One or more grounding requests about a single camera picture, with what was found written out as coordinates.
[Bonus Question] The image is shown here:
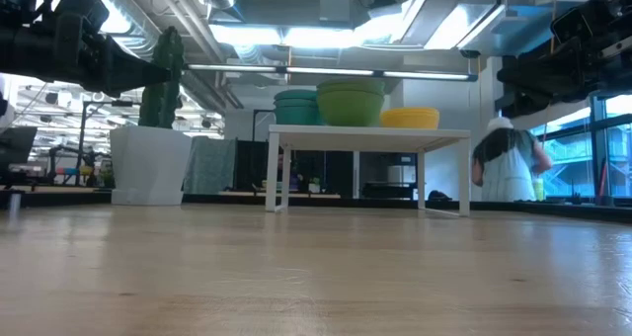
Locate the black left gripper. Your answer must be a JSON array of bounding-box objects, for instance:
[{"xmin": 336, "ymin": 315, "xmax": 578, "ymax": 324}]
[{"xmin": 54, "ymin": 14, "xmax": 172, "ymax": 98}]

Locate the white planter pot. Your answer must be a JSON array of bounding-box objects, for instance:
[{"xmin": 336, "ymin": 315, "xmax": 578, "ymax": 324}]
[{"xmin": 109, "ymin": 125, "xmax": 193, "ymax": 207}]

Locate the yellow mini bowl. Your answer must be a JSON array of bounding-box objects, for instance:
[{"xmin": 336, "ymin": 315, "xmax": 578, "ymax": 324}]
[{"xmin": 379, "ymin": 107, "xmax": 440, "ymax": 130}]

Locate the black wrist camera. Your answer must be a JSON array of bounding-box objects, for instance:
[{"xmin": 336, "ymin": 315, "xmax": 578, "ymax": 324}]
[
  {"xmin": 550, "ymin": 7, "xmax": 596, "ymax": 43},
  {"xmin": 53, "ymin": 0, "xmax": 111, "ymax": 31}
]

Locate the long ceiling tube light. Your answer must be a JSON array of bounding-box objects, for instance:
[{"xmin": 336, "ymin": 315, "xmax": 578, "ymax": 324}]
[{"xmin": 187, "ymin": 62, "xmax": 479, "ymax": 83}]

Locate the dark monitor screen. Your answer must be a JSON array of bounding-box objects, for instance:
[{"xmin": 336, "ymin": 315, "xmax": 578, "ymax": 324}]
[{"xmin": 0, "ymin": 126, "xmax": 39, "ymax": 179}]

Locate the green cactus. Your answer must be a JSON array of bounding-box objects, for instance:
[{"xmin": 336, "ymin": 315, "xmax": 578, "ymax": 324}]
[{"xmin": 137, "ymin": 26, "xmax": 185, "ymax": 128}]

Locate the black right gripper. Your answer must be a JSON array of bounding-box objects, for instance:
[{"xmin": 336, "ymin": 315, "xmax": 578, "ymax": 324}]
[{"xmin": 496, "ymin": 34, "xmax": 611, "ymax": 120}]

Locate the grey ceiling box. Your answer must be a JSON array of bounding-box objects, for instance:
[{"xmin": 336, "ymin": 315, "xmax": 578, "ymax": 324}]
[{"xmin": 318, "ymin": 0, "xmax": 353, "ymax": 24}]

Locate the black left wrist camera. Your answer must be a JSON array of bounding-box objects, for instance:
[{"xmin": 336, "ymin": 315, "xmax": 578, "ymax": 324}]
[{"xmin": 53, "ymin": 0, "xmax": 111, "ymax": 31}]

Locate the white shelf table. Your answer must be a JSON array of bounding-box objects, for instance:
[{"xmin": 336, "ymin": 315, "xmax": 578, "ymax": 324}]
[{"xmin": 265, "ymin": 124, "xmax": 472, "ymax": 217}]

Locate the person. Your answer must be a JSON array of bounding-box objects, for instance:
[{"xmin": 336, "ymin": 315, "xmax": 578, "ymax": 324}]
[{"xmin": 471, "ymin": 117, "xmax": 554, "ymax": 203}]

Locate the black partition panel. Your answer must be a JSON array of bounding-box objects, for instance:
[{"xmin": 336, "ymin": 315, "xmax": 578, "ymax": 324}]
[{"xmin": 234, "ymin": 138, "xmax": 271, "ymax": 192}]

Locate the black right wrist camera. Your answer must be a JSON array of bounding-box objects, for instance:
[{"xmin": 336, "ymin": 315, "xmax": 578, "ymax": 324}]
[{"xmin": 550, "ymin": 7, "xmax": 596, "ymax": 43}]

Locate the grey cloth panel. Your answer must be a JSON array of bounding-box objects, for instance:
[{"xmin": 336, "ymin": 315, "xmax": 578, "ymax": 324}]
[{"xmin": 183, "ymin": 135, "xmax": 238, "ymax": 195}]

